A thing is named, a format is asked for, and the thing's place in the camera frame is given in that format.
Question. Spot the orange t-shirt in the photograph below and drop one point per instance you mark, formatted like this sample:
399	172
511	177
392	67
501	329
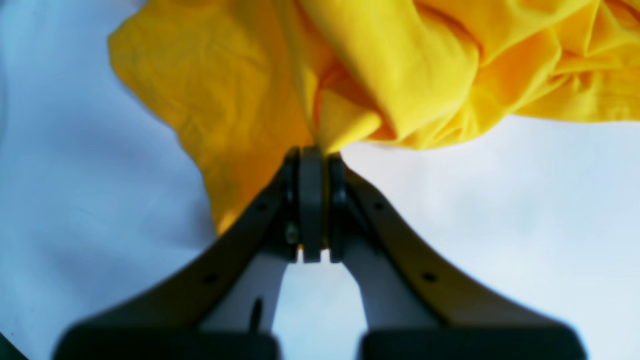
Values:
243	81

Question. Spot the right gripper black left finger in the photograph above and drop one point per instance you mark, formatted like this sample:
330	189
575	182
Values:
222	305

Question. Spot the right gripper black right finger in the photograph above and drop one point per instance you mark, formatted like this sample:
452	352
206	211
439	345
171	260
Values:
419	306

